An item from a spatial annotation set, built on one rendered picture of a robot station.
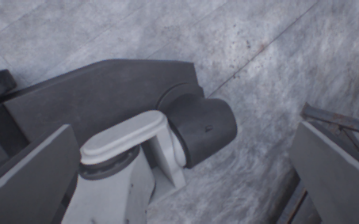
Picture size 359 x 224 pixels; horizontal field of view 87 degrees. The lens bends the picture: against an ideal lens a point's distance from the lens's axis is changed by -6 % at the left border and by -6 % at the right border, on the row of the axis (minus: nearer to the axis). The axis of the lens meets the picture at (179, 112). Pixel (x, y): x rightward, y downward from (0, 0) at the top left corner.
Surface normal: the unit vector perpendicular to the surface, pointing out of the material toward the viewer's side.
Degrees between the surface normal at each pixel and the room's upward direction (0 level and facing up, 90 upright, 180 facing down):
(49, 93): 0
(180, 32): 0
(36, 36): 0
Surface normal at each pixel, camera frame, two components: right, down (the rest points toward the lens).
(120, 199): -0.26, -0.87
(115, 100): 0.48, 0.27
